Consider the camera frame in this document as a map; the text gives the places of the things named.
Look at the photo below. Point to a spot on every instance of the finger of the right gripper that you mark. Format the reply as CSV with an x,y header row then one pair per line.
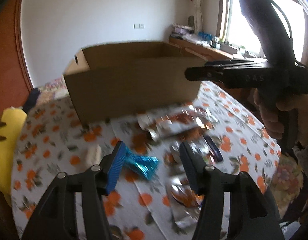
x,y
214,70

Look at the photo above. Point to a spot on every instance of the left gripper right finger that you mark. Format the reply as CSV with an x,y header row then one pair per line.
x,y
251,217

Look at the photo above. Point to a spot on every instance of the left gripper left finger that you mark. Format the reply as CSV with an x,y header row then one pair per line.
x,y
55,215

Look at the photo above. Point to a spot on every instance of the silver red snack bag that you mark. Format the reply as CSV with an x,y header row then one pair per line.
x,y
176,122

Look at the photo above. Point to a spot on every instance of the teal foil candy wrapper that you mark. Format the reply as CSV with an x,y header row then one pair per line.
x,y
142,165

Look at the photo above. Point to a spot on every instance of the right hand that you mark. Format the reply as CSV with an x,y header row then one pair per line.
x,y
270,117

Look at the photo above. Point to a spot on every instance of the wooden side cabinet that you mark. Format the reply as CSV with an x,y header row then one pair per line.
x,y
211,54

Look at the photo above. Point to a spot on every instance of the clutter on cabinet top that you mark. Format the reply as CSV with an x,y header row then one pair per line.
x,y
187,33

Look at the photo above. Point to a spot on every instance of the silver snack bag orange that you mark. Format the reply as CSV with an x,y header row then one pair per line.
x,y
185,204

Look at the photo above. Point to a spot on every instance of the dark purple snack bar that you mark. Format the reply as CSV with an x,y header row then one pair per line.
x,y
215,152

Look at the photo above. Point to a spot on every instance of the small beige wrapped snack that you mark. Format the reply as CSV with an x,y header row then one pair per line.
x,y
93,156

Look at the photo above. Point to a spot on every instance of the orange print bedsheet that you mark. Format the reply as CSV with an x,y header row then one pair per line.
x,y
53,140

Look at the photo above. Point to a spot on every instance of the yellow plush pillow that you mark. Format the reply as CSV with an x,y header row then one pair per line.
x,y
11,124

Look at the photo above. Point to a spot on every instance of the brown cardboard box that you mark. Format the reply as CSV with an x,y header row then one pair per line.
x,y
111,80

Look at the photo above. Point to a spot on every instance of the wooden headboard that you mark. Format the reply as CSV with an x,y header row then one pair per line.
x,y
15,83

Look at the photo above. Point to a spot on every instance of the white wall socket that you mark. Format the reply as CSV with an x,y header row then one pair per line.
x,y
138,26

